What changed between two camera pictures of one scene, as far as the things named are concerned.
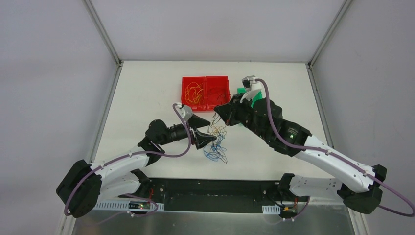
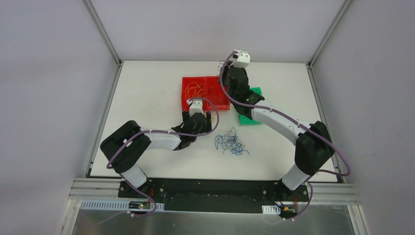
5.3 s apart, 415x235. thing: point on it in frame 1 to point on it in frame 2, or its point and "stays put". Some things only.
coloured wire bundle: [215, 151] to [231, 142]
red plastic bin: [203, 93] stays put
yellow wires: [193, 92] stays put
